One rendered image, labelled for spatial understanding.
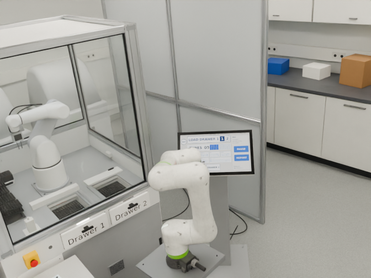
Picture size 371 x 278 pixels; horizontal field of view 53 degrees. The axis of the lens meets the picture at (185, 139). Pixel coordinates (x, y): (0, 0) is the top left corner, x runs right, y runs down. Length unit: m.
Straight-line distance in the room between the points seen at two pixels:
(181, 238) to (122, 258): 0.75
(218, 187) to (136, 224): 0.64
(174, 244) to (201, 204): 0.31
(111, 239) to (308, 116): 2.75
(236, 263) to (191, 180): 1.61
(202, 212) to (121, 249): 0.90
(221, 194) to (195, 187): 1.04
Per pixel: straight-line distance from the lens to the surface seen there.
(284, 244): 3.45
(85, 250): 2.46
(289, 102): 4.48
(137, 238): 2.64
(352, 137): 4.29
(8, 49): 1.90
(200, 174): 1.68
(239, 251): 3.31
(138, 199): 2.46
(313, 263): 3.32
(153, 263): 2.19
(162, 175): 1.70
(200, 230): 1.95
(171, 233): 1.98
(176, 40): 3.51
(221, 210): 2.82
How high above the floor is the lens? 2.28
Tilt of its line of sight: 26 degrees down
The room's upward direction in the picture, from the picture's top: 5 degrees counter-clockwise
